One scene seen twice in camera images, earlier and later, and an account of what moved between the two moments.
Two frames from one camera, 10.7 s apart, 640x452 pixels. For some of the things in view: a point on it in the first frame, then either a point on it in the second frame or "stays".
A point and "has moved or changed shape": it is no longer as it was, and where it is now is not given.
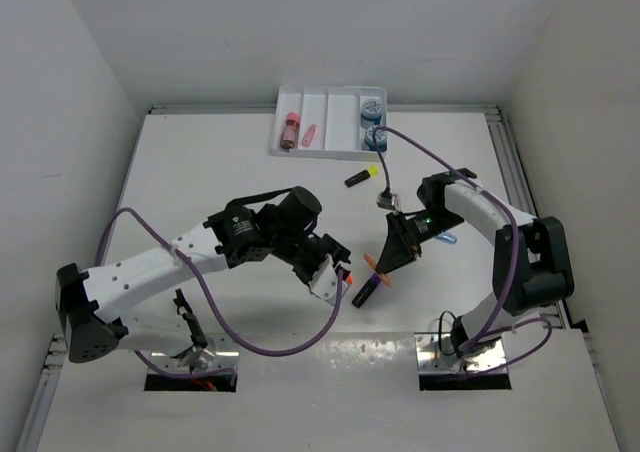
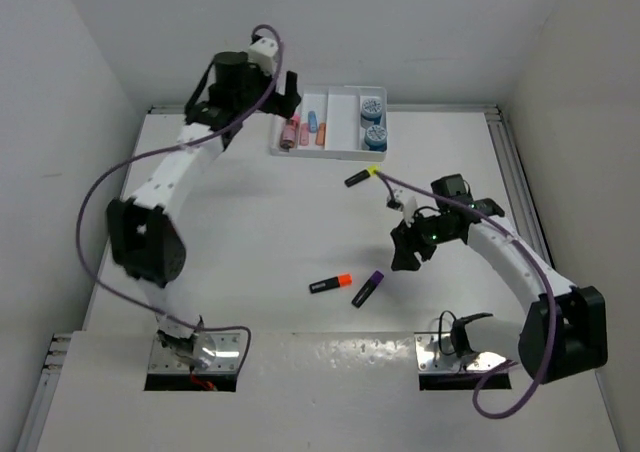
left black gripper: (327, 245) -> (282, 105)
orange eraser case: (371, 262) -> (320, 136)
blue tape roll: (381, 137) stays
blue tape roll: (371, 112) stays
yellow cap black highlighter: (362, 176) stays
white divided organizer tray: (329, 122) stays
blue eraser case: (447, 237) has moved or changed shape
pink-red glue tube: (289, 136) stays
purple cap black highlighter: (366, 291) stays
